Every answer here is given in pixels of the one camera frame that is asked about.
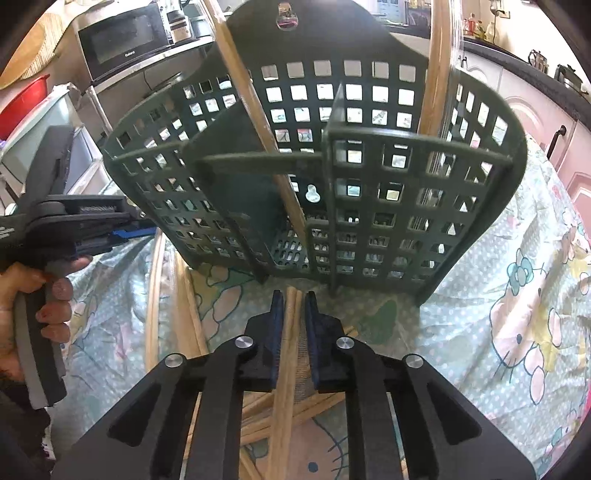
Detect steel kettle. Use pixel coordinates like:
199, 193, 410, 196
553, 64, 581, 94

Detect pile of chopsticks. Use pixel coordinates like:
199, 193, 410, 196
144, 228, 360, 480

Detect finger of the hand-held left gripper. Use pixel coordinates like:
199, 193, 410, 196
73, 220, 158, 256
39, 195, 147, 223

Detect long wooden chopstick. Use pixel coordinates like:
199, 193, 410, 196
421, 0, 452, 139
202, 0, 309, 252
265, 288, 297, 480

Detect white plastic storage box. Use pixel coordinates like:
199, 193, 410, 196
0, 87, 109, 200

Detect woven bamboo tray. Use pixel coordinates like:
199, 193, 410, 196
0, 17, 77, 89

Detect dark labelled jar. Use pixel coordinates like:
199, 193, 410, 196
167, 10, 193, 44

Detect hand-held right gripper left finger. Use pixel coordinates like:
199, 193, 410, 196
51, 290, 284, 480

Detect red plastic basin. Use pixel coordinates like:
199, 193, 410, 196
0, 75, 51, 140

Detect group of condiment bottles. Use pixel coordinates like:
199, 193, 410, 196
463, 8, 502, 43

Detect glass french press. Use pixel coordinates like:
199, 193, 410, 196
527, 48, 550, 75

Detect black microwave oven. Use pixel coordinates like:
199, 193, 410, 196
77, 6, 175, 82

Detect clear suction cup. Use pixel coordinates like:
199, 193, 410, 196
274, 2, 302, 31

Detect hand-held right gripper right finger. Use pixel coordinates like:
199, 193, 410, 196
305, 291, 539, 480

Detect white kitchen shelf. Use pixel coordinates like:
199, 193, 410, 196
69, 36, 219, 144

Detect cat print tablecloth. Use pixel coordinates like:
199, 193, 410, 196
60, 138, 591, 480

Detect person's left hand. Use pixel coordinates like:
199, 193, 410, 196
0, 257, 93, 385

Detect white lower kitchen cabinets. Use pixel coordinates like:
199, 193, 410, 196
455, 41, 591, 200

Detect black kitchen countertop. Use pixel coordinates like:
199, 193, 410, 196
383, 18, 591, 121

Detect green plastic utensil basket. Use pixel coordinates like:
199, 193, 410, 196
102, 0, 528, 306

